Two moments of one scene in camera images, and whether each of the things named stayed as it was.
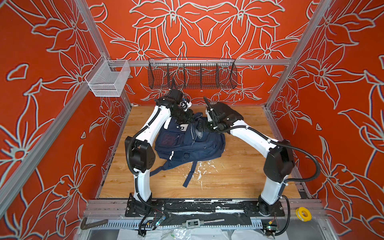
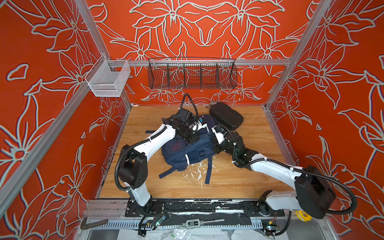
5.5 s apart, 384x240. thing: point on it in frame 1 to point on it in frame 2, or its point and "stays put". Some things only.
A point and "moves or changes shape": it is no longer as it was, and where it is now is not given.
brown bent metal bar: [83, 225] stays put
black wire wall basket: [193, 73] stays put
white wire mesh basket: [108, 78] stays put
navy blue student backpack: [183, 143] moves or changes shape
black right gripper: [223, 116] to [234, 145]
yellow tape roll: [303, 214] stays put
